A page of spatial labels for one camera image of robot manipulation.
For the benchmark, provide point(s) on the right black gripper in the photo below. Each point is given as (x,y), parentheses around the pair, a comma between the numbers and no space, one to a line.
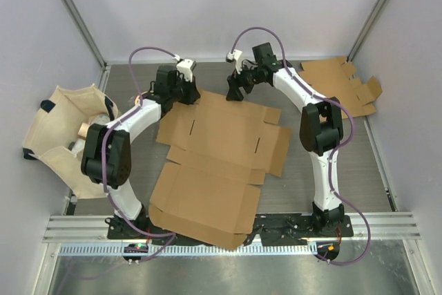
(235,81)

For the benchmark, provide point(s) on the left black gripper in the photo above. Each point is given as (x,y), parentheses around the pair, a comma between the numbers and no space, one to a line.
(193,94)

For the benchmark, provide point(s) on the large brown cardboard box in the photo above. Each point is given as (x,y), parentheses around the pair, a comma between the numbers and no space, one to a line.
(219,155)

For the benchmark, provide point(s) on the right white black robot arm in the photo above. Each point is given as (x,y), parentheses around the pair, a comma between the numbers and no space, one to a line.
(321,125)

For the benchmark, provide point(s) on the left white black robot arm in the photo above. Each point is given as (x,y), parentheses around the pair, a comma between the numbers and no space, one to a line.
(107,158)

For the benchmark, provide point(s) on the cardboard tube in bag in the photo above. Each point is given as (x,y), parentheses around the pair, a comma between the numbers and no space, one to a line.
(83,130)

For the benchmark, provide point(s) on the beige canvas tote bag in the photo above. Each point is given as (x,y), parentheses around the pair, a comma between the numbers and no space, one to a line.
(56,125)

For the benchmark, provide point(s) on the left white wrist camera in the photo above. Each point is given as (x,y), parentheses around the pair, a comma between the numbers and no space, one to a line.
(185,67)

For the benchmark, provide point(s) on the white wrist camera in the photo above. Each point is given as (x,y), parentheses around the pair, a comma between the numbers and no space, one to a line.
(185,67)
(236,57)

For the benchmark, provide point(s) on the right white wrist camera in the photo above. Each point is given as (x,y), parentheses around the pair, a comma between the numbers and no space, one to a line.
(236,57)

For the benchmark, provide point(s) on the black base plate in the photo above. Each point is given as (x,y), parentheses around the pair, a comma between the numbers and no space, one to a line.
(273,229)

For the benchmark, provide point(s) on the white slotted cable duct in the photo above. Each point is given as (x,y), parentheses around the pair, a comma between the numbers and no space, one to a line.
(135,249)

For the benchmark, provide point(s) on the left aluminium frame post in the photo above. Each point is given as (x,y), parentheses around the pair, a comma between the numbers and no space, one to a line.
(80,24)

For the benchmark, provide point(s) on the aluminium frame post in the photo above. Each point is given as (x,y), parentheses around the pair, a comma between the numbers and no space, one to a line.
(80,24)
(367,27)

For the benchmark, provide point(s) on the right aluminium frame post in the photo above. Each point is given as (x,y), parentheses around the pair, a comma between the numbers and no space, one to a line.
(367,27)

